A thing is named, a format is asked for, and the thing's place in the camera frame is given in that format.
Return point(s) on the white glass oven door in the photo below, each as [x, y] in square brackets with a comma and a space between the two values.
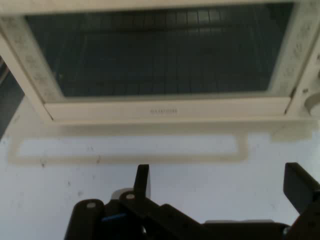
[162, 110]

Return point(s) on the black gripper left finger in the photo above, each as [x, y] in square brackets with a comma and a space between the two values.
[130, 220]

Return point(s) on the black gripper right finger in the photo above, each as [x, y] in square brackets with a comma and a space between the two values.
[305, 195]

